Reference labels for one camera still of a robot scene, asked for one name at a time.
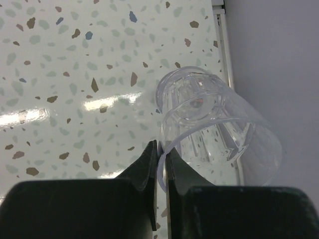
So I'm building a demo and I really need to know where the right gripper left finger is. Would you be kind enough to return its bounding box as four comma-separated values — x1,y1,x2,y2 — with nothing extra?
0,140,158,239

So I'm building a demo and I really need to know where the clear glass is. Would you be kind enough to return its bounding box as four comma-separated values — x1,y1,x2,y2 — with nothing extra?
158,106,283,191
155,66,232,125

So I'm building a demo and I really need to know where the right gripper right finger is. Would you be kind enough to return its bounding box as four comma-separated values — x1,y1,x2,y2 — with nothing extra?
165,149,319,239

